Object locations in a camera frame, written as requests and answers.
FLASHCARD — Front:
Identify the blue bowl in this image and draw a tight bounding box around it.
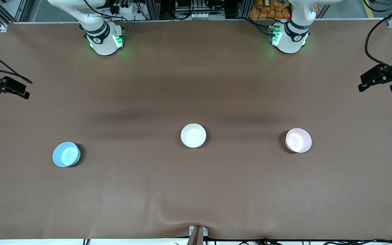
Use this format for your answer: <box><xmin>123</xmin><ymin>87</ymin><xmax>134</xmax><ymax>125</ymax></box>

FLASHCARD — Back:
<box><xmin>52</xmin><ymin>142</ymin><xmax>81</xmax><ymax>168</ymax></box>

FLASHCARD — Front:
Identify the pink bowl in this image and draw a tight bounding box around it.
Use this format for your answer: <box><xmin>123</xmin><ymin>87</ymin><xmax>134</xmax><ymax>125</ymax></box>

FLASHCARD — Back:
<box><xmin>285</xmin><ymin>128</ymin><xmax>312</xmax><ymax>153</ymax></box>

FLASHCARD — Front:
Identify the white bowl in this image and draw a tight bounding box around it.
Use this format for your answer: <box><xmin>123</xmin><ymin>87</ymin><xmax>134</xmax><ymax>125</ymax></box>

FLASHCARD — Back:
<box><xmin>181</xmin><ymin>123</ymin><xmax>207</xmax><ymax>148</ymax></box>

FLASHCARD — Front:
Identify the orange bread pile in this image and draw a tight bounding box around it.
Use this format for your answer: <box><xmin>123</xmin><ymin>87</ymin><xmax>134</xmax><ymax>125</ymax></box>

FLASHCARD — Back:
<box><xmin>249</xmin><ymin>0</ymin><xmax>292</xmax><ymax>20</ymax></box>

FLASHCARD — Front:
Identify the white power strip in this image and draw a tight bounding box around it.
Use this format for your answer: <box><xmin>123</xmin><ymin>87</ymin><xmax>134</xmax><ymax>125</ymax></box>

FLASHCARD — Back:
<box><xmin>192</xmin><ymin>12</ymin><xmax>217</xmax><ymax>20</ymax></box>

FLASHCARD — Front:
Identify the brown table mat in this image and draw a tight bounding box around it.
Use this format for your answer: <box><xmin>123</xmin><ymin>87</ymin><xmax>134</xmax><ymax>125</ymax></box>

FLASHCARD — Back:
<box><xmin>0</xmin><ymin>20</ymin><xmax>392</xmax><ymax>241</ymax></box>

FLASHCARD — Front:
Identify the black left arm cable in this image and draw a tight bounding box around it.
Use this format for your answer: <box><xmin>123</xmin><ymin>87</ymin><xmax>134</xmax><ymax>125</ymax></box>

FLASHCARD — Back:
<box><xmin>364</xmin><ymin>0</ymin><xmax>392</xmax><ymax>74</ymax></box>

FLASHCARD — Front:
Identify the metal bracket with brown bar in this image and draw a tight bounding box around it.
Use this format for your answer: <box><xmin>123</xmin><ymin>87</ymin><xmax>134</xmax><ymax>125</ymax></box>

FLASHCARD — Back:
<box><xmin>187</xmin><ymin>225</ymin><xmax>208</xmax><ymax>245</ymax></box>

